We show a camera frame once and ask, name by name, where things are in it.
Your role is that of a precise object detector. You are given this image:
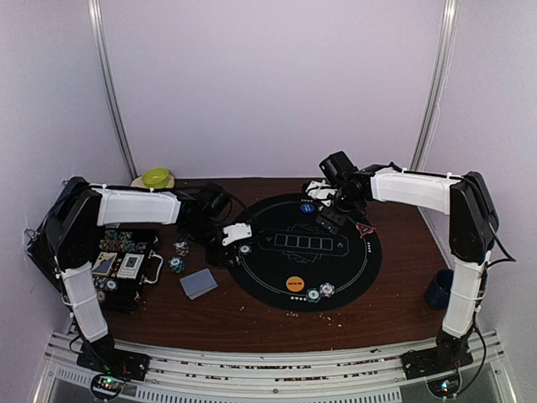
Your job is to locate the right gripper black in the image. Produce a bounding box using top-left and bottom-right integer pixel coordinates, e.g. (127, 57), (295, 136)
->
(315, 185), (362, 233)

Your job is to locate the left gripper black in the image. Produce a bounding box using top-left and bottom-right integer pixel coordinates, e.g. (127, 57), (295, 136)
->
(185, 217), (238, 269)

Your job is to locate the blue white 10 chip stack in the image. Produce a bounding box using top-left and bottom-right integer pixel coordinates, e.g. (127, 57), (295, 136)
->
(174, 241), (190, 257)

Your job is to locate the blue small blind button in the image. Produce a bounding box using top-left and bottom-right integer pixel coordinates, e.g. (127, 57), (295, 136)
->
(300, 202), (315, 214)

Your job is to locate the green blue 50 chip stack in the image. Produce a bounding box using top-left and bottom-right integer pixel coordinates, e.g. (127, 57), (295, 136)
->
(169, 257), (185, 274)

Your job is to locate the blue white chip bottom mat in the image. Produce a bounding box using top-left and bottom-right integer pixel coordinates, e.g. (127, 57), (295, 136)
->
(319, 282), (336, 298)

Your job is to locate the orange big blind button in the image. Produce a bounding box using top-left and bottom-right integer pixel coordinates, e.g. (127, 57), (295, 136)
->
(285, 276), (305, 293)

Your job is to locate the green chip bottom mat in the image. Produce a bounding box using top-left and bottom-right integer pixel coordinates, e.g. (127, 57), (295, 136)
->
(305, 289), (322, 303)

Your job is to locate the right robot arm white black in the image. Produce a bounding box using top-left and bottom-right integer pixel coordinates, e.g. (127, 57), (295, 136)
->
(304, 155), (502, 371)

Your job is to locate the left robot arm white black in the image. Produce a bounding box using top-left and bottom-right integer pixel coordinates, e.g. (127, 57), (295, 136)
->
(28, 176), (253, 373)

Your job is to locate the green plastic bowl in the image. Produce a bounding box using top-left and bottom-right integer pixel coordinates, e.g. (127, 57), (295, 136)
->
(142, 167), (170, 183)

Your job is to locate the blue backed card deck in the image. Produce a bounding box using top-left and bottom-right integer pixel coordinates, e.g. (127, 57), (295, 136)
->
(180, 268), (218, 300)

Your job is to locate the round black poker mat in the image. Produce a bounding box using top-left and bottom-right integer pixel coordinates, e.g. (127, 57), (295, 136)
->
(229, 193), (383, 312)

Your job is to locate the boxed card deck white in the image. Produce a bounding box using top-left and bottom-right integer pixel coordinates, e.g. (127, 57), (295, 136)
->
(116, 253), (144, 280)

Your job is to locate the boxed card deck gold blue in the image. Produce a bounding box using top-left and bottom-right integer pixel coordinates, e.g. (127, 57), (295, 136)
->
(91, 252), (117, 276)

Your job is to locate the green chip row in case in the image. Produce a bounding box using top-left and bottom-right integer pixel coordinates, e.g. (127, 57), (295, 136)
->
(96, 278), (118, 291)

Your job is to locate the dark blue mug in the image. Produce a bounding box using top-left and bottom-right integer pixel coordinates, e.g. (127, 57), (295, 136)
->
(424, 270), (454, 311)

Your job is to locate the black poker set case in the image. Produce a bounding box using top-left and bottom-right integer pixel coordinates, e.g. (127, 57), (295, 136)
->
(27, 176), (159, 312)

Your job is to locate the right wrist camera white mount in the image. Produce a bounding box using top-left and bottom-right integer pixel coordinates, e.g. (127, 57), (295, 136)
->
(304, 180), (336, 201)

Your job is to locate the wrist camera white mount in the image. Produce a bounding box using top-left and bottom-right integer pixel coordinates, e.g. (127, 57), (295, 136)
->
(222, 222), (252, 247)
(304, 180), (336, 201)

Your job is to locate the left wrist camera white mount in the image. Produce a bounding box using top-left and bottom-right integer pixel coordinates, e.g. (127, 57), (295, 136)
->
(222, 222), (252, 247)

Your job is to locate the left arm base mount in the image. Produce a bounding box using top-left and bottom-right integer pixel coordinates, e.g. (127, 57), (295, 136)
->
(76, 333), (150, 381)

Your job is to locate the aluminium front rail frame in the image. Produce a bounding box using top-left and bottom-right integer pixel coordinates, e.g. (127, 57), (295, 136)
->
(30, 331), (517, 402)

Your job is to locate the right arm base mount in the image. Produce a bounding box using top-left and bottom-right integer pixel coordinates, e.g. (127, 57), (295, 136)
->
(401, 329), (473, 379)

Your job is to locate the right aluminium frame post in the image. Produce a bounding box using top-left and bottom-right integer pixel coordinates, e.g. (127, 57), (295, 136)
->
(410, 0), (459, 170)

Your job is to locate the aluminium frame post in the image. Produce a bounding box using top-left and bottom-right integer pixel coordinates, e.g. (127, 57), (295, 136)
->
(410, 0), (459, 170)
(87, 0), (138, 181)

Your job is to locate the left aluminium frame post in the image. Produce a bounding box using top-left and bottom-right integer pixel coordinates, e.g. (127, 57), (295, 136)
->
(87, 0), (138, 181)

